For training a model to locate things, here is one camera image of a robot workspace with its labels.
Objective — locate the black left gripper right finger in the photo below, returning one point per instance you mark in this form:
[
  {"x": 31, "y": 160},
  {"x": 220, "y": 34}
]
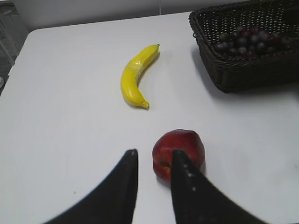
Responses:
[{"x": 197, "y": 201}]

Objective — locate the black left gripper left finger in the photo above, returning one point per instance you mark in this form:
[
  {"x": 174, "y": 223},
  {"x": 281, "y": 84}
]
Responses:
[{"x": 112, "y": 201}]

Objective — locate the dark purple grape bunch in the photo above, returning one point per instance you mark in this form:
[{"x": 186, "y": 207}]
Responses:
[{"x": 250, "y": 42}]

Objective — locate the black wicker basket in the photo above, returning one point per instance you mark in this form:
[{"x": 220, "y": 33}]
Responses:
[{"x": 238, "y": 73}]

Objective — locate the red apple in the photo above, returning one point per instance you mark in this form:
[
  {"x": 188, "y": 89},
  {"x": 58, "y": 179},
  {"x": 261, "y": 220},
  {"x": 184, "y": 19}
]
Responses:
[{"x": 179, "y": 139}]

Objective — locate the yellow banana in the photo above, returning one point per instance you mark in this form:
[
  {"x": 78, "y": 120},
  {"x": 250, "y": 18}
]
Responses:
[{"x": 132, "y": 73}]

